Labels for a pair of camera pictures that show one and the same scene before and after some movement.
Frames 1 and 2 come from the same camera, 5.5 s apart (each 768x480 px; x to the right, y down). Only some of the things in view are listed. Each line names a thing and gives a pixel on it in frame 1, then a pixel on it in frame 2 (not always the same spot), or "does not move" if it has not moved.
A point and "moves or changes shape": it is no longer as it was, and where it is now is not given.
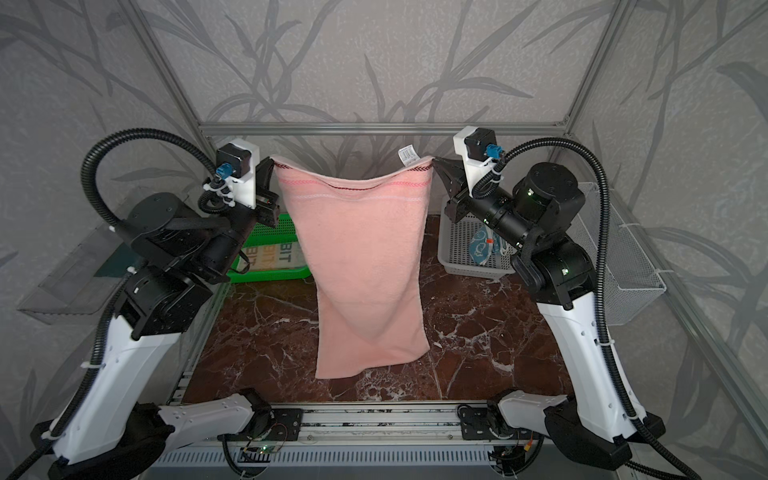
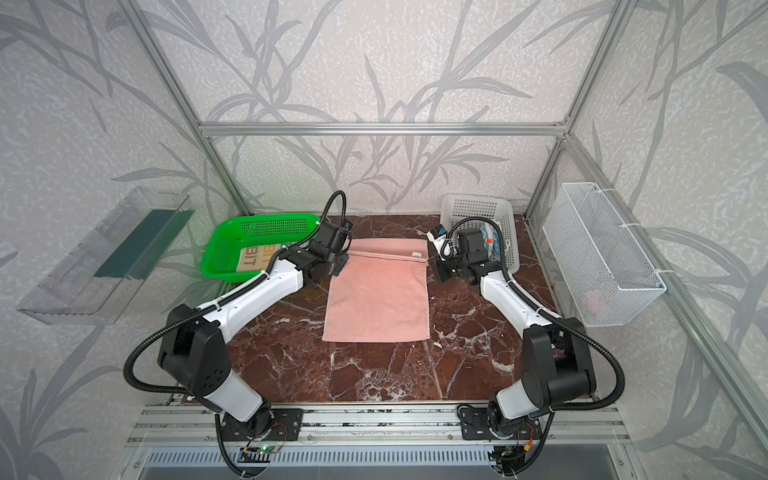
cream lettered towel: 272,256 does not move
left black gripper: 264,196 → 335,261
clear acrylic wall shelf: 82,283 does not move
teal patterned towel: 484,241 does not move
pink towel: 363,246 moves or changes shape
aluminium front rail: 367,424 does not move
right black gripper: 459,201 → 445,267
